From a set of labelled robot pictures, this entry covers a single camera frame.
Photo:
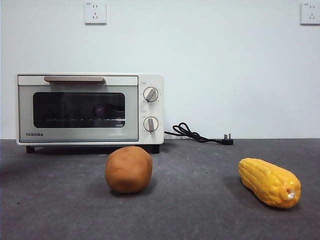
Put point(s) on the purple eggplant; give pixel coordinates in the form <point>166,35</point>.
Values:
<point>100,110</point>

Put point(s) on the white wall socket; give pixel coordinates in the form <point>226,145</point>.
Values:
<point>310,13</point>
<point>95,13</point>

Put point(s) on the beige oven knob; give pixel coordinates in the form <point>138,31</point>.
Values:
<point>150,124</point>
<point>150,94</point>

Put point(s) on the cream Toshiba toaster oven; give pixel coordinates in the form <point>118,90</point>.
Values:
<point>152,80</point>

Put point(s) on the brown potato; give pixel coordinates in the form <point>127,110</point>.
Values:
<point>128,170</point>

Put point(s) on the yellow corn cob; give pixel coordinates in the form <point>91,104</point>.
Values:
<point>267,182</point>

